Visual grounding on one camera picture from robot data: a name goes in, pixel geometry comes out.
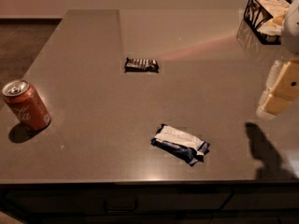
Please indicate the red coke can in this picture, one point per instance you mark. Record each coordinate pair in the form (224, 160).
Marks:
(25, 102)

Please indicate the blue white snack packet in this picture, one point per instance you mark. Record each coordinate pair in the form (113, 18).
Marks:
(182, 145)

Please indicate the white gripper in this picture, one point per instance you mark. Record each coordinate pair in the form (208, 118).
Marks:
(291, 28)

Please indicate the black snack bar wrapper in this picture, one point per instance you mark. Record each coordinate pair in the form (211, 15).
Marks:
(141, 65)

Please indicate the black wire basket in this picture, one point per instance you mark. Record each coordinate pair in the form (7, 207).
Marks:
(254, 15)

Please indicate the dark drawer handle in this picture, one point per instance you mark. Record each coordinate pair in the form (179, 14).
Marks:
(120, 205)

